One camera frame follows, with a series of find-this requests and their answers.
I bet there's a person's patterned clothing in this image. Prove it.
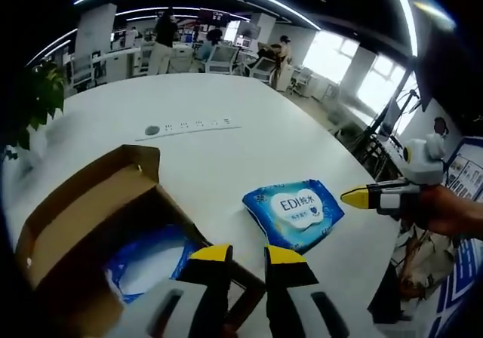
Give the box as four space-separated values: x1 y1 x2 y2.
392 223 457 301

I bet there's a person's right hand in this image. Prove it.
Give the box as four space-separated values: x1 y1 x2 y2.
400 184 483 237

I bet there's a table socket strip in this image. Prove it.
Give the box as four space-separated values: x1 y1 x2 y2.
134 117 242 142

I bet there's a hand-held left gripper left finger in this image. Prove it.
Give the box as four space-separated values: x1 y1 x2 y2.
112 243 234 338

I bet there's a white blue-striped panel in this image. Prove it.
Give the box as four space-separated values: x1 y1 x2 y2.
426 235 483 338

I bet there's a blue wet wipes soft pack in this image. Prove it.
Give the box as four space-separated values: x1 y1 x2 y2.
241 178 346 255

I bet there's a black metal-frame desk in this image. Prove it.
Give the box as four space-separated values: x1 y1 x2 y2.
358 100 420 173

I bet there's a blue-framed wall poster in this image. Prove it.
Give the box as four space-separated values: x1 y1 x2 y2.
439 136 483 203

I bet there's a white office chair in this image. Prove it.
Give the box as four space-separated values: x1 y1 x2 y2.
203 45 241 75
245 57 276 81

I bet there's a green leafy plant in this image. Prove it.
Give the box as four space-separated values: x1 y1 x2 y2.
3 60 67 161

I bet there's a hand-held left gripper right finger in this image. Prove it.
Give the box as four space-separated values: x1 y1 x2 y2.
263 244 361 338

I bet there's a blue plastic soft bag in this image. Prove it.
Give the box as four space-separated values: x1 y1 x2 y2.
103 224 205 305

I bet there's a brown cardboard shoe box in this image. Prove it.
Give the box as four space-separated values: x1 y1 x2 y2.
14 144 267 338

